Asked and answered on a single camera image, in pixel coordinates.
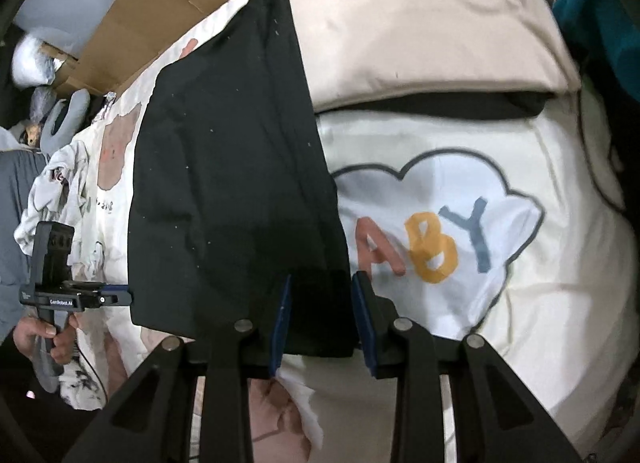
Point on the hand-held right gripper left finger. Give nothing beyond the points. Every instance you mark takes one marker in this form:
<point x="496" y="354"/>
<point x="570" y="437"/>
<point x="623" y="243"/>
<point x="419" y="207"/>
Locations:
<point x="282" y="323"/>

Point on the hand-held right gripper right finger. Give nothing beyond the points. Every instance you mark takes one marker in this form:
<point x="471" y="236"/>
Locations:
<point x="360" y="323"/>

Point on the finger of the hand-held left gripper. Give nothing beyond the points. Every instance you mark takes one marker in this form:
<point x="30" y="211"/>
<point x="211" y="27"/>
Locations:
<point x="119" y="295"/>

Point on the black cartoon print t-shirt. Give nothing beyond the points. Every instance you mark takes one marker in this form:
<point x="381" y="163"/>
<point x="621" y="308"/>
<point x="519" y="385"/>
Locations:
<point x="225" y="168"/>

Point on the person's left forearm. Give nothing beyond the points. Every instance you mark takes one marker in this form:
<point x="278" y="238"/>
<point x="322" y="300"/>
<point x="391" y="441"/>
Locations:
<point x="15" y="368"/>

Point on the person's left hand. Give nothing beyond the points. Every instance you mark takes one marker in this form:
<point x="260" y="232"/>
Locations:
<point x="27" y="333"/>

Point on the white hoodie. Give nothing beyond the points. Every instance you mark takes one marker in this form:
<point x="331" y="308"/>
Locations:
<point x="55" y="183"/>

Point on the white spotted fleece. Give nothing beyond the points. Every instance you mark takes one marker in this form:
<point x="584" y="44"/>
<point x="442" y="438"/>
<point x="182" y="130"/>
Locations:
<point x="80" y="388"/>

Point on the brown teddy bear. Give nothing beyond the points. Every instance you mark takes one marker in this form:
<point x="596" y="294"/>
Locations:
<point x="32" y="134"/>

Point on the grey neck pillow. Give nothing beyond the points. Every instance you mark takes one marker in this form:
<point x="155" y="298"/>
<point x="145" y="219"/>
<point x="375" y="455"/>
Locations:
<point x="55" y="128"/>

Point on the clear plastic bag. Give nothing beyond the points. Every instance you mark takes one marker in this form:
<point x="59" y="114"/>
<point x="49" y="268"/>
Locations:
<point x="42" y="100"/>

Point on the cream bear print bed sheet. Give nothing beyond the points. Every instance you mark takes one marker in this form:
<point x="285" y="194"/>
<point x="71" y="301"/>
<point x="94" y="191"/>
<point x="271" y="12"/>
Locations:
<point x="525" y="318"/>

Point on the cardboard box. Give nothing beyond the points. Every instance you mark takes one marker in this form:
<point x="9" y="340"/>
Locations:
<point x="60" y="68"/>

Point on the white pillow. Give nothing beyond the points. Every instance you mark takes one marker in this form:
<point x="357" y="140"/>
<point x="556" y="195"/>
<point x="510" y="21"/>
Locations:
<point x="30" y="60"/>

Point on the dark cloth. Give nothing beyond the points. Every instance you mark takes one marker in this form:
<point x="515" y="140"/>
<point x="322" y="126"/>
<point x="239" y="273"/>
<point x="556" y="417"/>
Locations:
<point x="475" y="105"/>

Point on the flattened cardboard sheet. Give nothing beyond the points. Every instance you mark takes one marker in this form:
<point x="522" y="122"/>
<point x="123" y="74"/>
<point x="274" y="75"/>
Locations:
<point x="150" y="8"/>

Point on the teal printed blanket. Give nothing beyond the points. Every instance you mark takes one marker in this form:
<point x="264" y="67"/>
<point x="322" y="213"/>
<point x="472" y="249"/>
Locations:
<point x="600" y="18"/>

